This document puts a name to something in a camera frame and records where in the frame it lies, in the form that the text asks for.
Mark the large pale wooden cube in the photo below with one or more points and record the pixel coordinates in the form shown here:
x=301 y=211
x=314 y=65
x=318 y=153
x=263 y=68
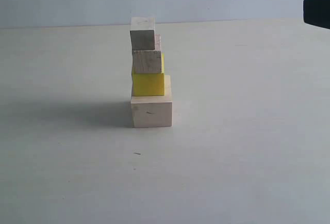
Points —
x=153 y=111

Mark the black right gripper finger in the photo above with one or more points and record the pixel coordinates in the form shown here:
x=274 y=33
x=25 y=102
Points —
x=317 y=13

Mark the small wooden cube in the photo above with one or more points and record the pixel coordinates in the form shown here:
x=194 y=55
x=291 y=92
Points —
x=142 y=33

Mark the medium wooden cube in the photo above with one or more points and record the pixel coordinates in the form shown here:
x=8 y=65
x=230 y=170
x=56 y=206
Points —
x=148 y=61

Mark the yellow cube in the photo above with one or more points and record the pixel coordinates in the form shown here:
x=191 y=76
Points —
x=148 y=84

